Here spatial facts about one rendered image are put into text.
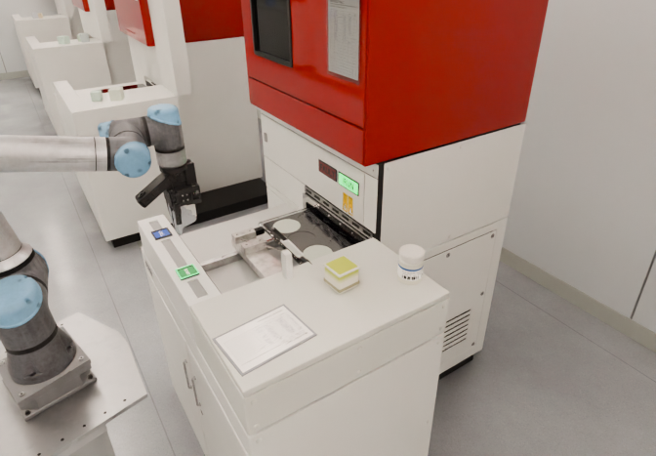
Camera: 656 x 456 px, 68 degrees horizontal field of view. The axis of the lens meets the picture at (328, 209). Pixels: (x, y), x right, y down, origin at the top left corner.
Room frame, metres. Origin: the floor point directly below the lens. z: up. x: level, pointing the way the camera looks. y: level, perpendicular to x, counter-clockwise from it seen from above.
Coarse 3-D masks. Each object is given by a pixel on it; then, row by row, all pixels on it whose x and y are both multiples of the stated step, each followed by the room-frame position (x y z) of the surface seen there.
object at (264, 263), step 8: (240, 248) 1.42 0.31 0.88; (248, 256) 1.37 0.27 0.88; (256, 256) 1.37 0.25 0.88; (264, 256) 1.37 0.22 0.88; (272, 256) 1.37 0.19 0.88; (248, 264) 1.36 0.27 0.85; (256, 264) 1.32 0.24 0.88; (264, 264) 1.32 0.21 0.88; (272, 264) 1.32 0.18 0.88; (280, 264) 1.32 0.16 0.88; (256, 272) 1.31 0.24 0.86; (264, 272) 1.27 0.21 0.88; (272, 272) 1.27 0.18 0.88
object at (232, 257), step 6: (270, 246) 1.50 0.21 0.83; (276, 246) 1.51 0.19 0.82; (234, 252) 1.44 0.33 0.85; (216, 258) 1.40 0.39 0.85; (222, 258) 1.40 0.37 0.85; (228, 258) 1.41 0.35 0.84; (234, 258) 1.42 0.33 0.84; (240, 258) 1.44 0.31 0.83; (204, 264) 1.37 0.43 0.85; (210, 264) 1.38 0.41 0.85; (216, 264) 1.39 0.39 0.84; (222, 264) 1.40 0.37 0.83
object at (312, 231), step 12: (288, 216) 1.61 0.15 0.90; (300, 216) 1.61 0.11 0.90; (312, 216) 1.61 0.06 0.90; (324, 216) 1.61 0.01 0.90; (300, 228) 1.51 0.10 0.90; (312, 228) 1.51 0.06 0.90; (324, 228) 1.51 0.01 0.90; (336, 228) 1.51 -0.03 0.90; (300, 240) 1.44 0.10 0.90; (312, 240) 1.43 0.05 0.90; (324, 240) 1.43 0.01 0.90; (336, 240) 1.43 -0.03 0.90; (348, 240) 1.43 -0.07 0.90
